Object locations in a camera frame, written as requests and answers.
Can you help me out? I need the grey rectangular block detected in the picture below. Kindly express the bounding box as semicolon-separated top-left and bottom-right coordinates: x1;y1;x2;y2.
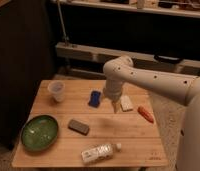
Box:
68;119;90;135

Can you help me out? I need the clear plastic bottle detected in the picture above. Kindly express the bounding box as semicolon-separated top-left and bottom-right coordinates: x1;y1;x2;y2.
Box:
81;143;122;164

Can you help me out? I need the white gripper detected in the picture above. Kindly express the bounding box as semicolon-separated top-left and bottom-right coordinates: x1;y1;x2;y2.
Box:
103;79;123;113

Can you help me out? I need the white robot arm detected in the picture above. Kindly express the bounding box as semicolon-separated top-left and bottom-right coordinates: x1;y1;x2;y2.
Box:
103;56;200;171

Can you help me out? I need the metal shelf pole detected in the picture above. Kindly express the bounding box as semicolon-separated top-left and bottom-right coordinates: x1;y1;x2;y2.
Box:
57;0;69;46

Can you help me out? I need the clear plastic cup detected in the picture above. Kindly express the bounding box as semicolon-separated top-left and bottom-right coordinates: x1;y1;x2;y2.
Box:
47;80;65;102

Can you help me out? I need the orange carrot toy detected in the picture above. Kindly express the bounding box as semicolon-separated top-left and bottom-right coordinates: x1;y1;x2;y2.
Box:
137;106;154;123

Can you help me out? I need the white sponge block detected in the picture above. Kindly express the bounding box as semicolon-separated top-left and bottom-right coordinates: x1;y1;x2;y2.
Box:
120;95;133;112

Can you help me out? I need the green ceramic bowl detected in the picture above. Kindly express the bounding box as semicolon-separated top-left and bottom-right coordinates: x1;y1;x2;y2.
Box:
21;115;59;152

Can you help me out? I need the white lower shelf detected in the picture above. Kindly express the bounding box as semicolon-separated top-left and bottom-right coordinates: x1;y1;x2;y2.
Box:
55;42;200;75

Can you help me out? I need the black handle object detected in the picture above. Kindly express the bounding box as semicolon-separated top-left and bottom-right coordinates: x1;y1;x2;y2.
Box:
154;55;183;64

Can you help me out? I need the white upper shelf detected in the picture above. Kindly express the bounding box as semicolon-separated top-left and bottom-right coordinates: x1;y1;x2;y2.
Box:
50;0;200;20

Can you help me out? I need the white shelf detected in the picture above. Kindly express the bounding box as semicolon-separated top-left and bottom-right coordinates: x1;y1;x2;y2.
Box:
55;42;200;75
50;0;200;20

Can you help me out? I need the wooden table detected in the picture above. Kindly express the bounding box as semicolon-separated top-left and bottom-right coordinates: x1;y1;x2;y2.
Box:
12;80;168;168

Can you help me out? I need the blue sponge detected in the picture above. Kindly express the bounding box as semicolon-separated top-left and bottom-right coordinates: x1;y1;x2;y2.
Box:
88;91;101;107

